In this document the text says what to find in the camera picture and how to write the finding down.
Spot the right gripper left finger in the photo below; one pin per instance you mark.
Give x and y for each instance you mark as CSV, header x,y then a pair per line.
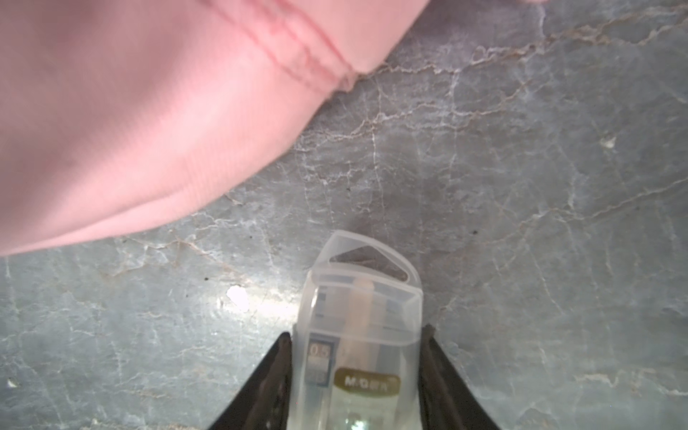
x,y
264,400

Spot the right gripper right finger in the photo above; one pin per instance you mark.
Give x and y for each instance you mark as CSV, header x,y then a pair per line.
x,y
445,400

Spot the clear plastic case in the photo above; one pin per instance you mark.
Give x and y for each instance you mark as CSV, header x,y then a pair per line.
x,y
356,342

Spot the pink backpack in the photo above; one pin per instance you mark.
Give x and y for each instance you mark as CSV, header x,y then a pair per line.
x,y
122,116

